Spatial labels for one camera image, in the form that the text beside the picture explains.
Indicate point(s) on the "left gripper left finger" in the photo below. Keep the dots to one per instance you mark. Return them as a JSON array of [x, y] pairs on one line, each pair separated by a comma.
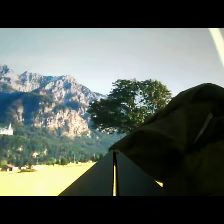
[[100, 180]]

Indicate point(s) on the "dark green pants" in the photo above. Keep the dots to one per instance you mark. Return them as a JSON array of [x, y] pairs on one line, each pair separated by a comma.
[[180, 140]]

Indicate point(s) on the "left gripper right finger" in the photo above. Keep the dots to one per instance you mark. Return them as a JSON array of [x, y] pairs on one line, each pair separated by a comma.
[[131, 181]]

